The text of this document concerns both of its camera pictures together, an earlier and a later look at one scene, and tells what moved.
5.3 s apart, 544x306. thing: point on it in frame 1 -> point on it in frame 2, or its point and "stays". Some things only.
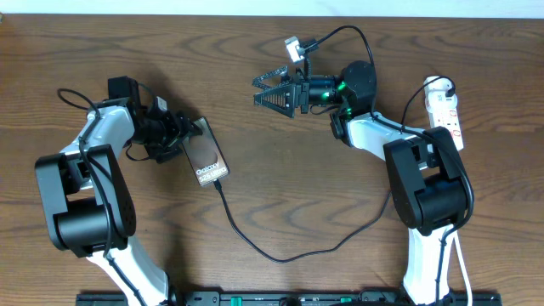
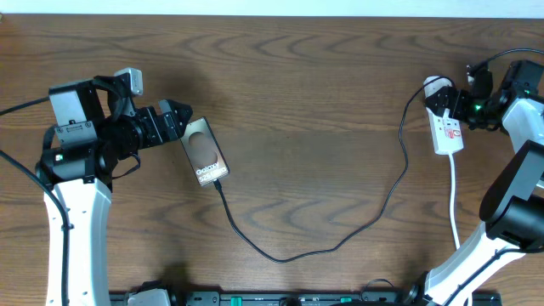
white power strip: [444, 113] stays
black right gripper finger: [281, 99] -> [445, 98]
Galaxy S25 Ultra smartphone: [205, 153] stays
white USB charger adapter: [437, 90] stays
